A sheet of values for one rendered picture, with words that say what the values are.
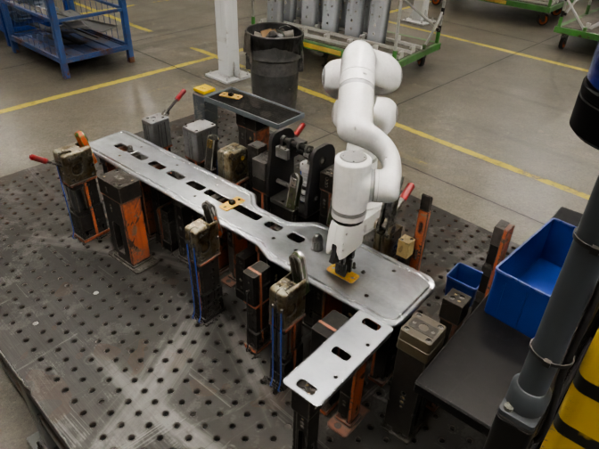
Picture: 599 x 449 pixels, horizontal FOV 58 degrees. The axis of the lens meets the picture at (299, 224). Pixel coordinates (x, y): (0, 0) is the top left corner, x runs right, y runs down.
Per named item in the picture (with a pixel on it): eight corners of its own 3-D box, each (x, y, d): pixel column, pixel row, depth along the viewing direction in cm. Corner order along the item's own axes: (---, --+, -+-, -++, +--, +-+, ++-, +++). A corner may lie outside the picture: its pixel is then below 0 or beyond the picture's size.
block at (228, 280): (219, 281, 183) (214, 210, 166) (246, 263, 191) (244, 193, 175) (231, 288, 180) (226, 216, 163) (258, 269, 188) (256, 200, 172)
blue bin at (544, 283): (480, 310, 126) (493, 267, 119) (538, 257, 144) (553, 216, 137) (548, 349, 117) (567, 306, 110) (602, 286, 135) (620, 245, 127)
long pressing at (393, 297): (74, 149, 197) (73, 145, 196) (126, 130, 212) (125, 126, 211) (394, 332, 126) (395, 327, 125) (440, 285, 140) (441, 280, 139)
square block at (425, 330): (380, 428, 137) (398, 328, 117) (396, 408, 142) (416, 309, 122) (406, 446, 133) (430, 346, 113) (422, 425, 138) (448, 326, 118)
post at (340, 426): (325, 424, 138) (332, 346, 121) (350, 397, 145) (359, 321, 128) (345, 439, 134) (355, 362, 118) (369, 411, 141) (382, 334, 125)
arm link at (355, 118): (400, 102, 138) (397, 210, 126) (338, 100, 139) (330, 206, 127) (406, 80, 129) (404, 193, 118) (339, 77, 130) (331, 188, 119)
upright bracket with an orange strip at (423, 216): (396, 331, 165) (421, 193, 137) (398, 329, 166) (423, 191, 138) (404, 336, 164) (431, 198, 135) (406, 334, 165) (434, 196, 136)
